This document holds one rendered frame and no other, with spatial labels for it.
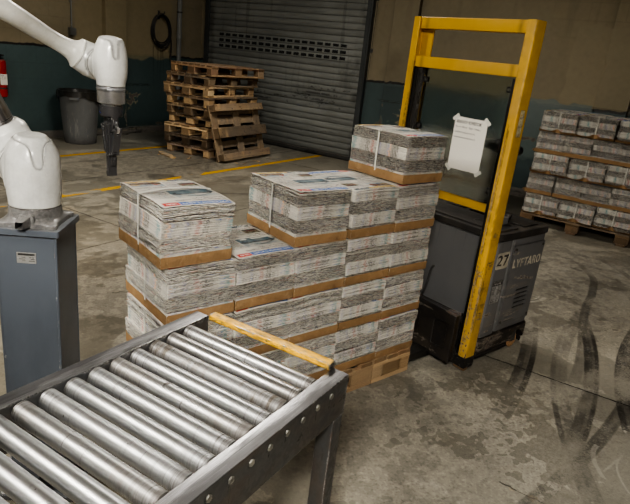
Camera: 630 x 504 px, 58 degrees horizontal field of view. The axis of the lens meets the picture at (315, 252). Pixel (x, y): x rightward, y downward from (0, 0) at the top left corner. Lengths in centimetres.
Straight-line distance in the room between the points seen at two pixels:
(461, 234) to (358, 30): 655
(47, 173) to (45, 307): 43
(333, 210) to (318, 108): 749
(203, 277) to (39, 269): 55
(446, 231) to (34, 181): 229
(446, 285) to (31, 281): 231
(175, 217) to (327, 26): 803
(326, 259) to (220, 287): 53
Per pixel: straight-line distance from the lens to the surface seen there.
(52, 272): 198
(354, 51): 954
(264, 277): 232
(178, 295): 213
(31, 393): 148
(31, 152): 192
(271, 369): 156
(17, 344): 213
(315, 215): 239
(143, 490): 119
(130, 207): 223
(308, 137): 999
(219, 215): 208
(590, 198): 691
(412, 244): 289
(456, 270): 342
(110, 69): 200
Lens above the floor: 159
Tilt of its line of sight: 19 degrees down
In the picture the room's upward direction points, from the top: 6 degrees clockwise
